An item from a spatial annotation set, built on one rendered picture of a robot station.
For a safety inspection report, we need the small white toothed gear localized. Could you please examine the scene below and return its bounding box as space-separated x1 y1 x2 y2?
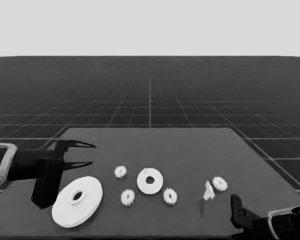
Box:
212 176 229 192
162 187 179 206
114 165 128 179
120 188 136 207

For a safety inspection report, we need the large thick white disc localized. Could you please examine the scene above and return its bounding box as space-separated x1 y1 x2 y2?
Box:
51 175 104 229

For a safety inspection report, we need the small white T-shaped piece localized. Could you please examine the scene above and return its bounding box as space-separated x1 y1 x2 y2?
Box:
202 180 216 202

